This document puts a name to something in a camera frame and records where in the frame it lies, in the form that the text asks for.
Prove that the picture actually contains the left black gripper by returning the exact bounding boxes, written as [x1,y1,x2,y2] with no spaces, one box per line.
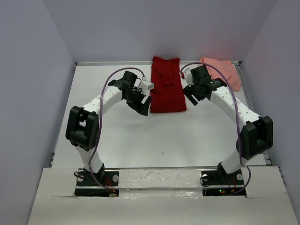
[124,87,152,117]

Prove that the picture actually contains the red t shirt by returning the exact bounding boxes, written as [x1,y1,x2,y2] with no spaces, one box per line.
[150,56,187,113]

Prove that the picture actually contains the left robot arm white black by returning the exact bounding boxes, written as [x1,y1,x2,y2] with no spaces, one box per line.
[66,67,154,185]

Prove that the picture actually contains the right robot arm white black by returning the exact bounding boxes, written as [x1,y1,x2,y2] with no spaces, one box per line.
[180,62,273,184]

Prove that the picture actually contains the pink t shirt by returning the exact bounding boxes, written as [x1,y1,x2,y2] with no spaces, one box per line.
[200,57,241,91]

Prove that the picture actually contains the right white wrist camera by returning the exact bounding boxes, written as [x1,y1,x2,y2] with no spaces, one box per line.
[180,67,194,87]

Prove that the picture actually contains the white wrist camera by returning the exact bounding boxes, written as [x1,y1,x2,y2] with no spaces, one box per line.
[180,67,194,87]
[137,81,154,95]

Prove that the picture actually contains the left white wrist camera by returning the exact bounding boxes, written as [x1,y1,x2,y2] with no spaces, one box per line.
[137,81,154,95]

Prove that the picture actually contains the aluminium rail right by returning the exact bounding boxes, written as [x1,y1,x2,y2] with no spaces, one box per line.
[232,65,273,165]

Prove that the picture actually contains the aluminium rail back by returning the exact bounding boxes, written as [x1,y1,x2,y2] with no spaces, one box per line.
[75,60,242,66]

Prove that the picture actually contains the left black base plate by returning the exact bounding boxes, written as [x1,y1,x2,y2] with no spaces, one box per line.
[74,169,120,197]

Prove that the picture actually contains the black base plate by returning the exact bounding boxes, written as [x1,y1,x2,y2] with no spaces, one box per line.
[74,169,120,197]
[199,170,247,196]

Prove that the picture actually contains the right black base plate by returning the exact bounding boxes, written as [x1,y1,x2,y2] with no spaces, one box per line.
[199,170,247,196]

